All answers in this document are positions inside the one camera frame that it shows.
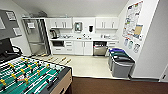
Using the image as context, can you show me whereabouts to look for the stainless steel dishwasher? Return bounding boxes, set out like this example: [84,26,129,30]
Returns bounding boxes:
[92,41,109,57]

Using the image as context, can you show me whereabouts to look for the white lower cabinet door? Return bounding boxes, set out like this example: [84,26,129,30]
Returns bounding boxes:
[83,39,95,56]
[73,39,85,56]

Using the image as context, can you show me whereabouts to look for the white cabinet door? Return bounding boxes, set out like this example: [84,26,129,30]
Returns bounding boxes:
[45,17,58,30]
[110,17,120,30]
[64,17,74,30]
[83,39,95,56]
[56,17,66,30]
[73,39,85,56]
[102,17,112,30]
[95,17,105,30]

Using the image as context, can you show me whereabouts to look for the black soap dispenser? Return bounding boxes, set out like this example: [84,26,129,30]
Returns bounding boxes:
[88,25,95,34]

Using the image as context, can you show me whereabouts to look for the wide white drawer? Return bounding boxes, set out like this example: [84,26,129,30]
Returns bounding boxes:
[51,46,66,55]

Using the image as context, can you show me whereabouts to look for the white upper cabinet door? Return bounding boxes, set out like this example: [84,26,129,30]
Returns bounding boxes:
[95,17,105,30]
[102,17,112,30]
[64,17,74,30]
[56,17,66,30]
[110,17,120,30]
[45,17,58,30]

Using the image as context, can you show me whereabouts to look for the dark countertop appliance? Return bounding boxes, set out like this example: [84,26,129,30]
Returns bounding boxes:
[49,29,60,40]

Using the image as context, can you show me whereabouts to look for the grey bin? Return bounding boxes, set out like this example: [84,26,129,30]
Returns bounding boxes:
[108,51,132,73]
[111,56,136,80]

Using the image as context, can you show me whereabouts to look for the stainless steel refrigerator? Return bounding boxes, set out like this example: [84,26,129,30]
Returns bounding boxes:
[21,17,51,56]

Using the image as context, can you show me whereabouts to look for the brown blue framed notice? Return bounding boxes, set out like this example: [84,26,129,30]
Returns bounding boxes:
[132,24,145,42]

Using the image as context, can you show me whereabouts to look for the wooden foosball table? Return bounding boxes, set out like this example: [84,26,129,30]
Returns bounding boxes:
[0,54,74,94]

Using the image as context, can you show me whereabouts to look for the black computer monitor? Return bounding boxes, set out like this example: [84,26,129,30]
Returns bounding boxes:
[0,37,18,60]

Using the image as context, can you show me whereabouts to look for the grey bulletin board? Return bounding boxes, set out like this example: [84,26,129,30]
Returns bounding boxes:
[0,8,24,40]

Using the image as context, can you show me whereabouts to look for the colourful wall poster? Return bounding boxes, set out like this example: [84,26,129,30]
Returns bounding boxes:
[121,1,145,42]

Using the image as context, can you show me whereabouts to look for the grey wire basket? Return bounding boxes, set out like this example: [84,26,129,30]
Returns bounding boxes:
[28,11,48,19]

